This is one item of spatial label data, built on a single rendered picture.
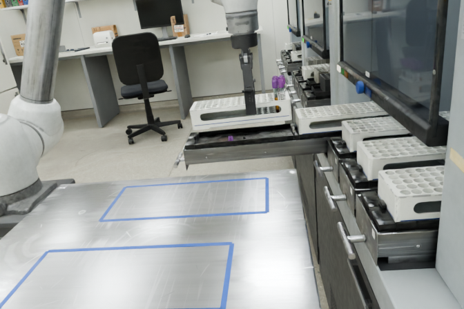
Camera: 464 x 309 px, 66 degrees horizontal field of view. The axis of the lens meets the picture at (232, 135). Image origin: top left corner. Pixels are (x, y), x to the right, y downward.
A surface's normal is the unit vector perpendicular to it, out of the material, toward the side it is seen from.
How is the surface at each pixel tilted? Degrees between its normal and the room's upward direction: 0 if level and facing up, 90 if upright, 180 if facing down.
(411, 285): 0
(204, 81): 90
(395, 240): 90
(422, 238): 90
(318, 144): 90
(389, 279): 0
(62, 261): 0
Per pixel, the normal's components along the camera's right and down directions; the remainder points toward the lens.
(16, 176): 0.77, 0.17
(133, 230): -0.12, -0.93
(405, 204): -0.06, 0.36
